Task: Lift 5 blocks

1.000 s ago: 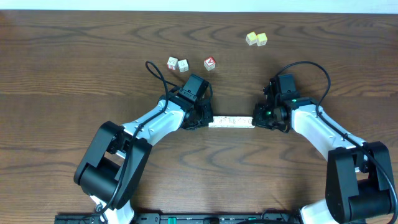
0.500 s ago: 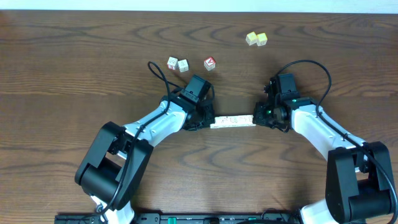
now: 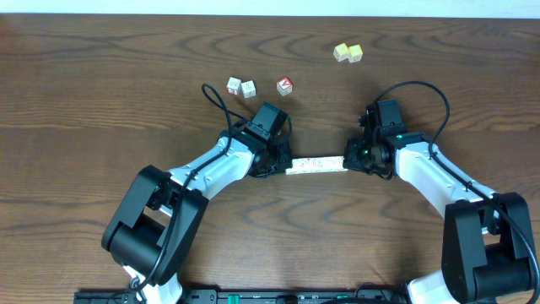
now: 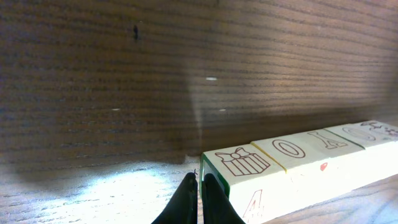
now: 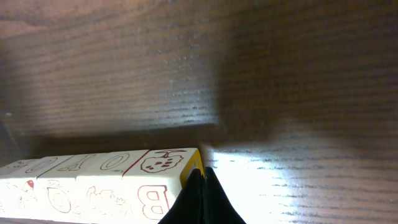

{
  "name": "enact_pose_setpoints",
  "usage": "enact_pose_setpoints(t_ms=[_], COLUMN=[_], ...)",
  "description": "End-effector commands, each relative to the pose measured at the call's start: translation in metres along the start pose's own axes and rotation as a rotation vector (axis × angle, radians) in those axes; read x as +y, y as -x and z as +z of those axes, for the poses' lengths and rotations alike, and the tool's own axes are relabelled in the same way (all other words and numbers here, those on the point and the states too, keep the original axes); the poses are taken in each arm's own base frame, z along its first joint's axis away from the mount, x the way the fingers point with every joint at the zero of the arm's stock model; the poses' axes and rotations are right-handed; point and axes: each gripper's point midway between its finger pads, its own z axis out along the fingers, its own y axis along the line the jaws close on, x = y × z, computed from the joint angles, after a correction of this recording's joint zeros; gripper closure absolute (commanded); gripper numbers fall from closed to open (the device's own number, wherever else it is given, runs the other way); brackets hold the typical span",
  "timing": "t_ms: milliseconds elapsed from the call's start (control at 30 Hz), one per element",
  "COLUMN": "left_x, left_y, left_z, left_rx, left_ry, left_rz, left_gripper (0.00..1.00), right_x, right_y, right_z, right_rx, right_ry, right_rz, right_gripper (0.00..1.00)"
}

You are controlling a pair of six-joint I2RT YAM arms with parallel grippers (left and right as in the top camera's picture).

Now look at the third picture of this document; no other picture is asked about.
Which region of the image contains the white block grid pattern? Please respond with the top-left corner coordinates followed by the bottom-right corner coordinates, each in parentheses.
top-left (285, 159), bottom-right (300, 175)

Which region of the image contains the soccer ball picture block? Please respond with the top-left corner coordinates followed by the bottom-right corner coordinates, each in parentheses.
top-left (298, 158), bottom-right (312, 173)

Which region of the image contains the blue edged white block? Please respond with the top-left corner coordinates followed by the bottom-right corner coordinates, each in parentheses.
top-left (336, 156), bottom-right (347, 171)

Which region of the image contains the white block brown pattern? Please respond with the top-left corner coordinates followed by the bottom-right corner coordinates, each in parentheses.
top-left (311, 157), bottom-right (326, 172)

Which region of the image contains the green edged white block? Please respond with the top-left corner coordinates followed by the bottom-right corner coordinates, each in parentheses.
top-left (325, 156), bottom-right (341, 171)

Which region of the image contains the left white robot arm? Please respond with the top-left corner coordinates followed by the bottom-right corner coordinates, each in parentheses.
top-left (101, 128), bottom-right (292, 303)

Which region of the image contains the white block plain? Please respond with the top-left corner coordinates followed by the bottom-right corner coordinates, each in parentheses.
top-left (240, 80), bottom-right (257, 98)

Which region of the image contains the red letter A block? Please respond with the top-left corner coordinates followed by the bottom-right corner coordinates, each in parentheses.
top-left (277, 77), bottom-right (294, 96)

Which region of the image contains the white block red side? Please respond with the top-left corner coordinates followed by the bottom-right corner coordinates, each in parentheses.
top-left (226, 77), bottom-right (242, 95)

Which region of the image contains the yellow block right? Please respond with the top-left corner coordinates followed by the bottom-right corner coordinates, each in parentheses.
top-left (348, 44), bottom-right (364, 63)

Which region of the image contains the yellow block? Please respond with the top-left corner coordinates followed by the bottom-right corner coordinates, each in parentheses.
top-left (332, 43), bottom-right (349, 62)
top-left (348, 44), bottom-right (364, 63)

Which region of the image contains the yellow block left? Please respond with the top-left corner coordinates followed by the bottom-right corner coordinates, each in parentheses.
top-left (332, 43), bottom-right (349, 62)

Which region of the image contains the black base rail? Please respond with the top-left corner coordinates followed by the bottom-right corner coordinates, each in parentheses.
top-left (73, 287), bottom-right (410, 304)

